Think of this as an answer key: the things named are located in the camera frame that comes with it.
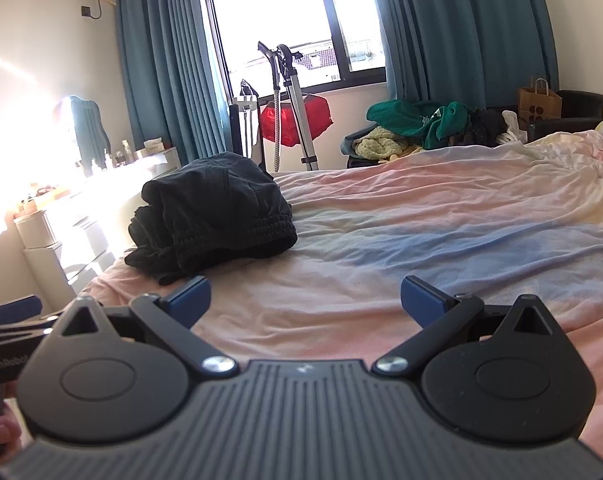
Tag black drawstring pants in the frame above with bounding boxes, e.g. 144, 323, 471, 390
125, 153, 297, 285

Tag person hand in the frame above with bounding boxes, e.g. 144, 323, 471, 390
0, 382, 24, 464

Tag white dresser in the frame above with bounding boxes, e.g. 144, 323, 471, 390
14, 148, 181, 310

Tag pastel pink blue bedsheet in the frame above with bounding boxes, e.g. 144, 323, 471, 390
80, 129, 603, 466

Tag teal garment on chair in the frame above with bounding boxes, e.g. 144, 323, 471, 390
70, 96, 111, 174

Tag teal left curtain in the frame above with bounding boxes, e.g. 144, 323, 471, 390
116, 0, 231, 164

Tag teal curtain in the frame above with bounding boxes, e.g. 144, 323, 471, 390
116, 0, 231, 164
375, 0, 559, 108

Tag green garment on pile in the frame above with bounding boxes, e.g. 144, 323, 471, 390
367, 100, 476, 151

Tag yellow knitted garment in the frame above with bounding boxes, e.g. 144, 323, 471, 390
352, 126, 423, 162

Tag black armchair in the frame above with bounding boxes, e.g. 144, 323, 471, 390
527, 90, 603, 142

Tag brown paper bag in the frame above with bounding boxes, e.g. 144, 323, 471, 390
517, 77, 562, 127

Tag red hanging garment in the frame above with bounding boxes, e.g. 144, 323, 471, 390
259, 94, 333, 148

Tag teal right curtain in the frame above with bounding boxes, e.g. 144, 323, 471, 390
375, 0, 559, 108

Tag window with dark frame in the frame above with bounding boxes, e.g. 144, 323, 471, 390
206, 0, 385, 96

